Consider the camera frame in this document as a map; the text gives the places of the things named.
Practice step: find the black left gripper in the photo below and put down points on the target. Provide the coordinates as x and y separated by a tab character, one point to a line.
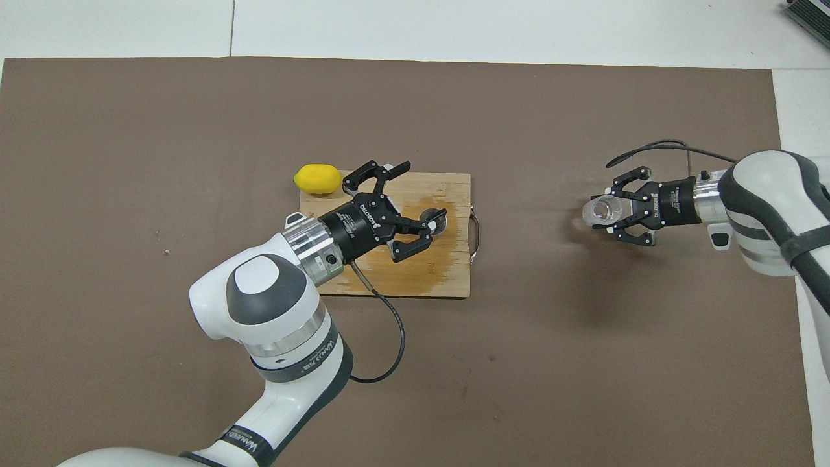
356	227

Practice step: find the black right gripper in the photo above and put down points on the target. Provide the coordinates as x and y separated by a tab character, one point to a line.
674	204

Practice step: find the clear plastic cup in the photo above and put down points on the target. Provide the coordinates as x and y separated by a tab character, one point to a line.
603	211

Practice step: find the stainless steel jigger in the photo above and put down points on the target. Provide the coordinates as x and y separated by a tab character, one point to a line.
436	215

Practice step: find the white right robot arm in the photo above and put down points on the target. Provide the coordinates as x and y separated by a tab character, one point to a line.
771	188

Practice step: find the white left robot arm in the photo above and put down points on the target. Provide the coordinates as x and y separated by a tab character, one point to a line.
266	292

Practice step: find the stained wooden cutting board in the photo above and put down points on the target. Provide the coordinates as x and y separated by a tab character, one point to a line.
454	194

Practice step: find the yellow lemon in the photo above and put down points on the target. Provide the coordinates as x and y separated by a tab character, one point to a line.
318	179

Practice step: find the brown table mat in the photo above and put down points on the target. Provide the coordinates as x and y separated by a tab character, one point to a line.
519	376

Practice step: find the grey ribbed device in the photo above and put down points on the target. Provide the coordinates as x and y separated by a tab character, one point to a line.
814	11

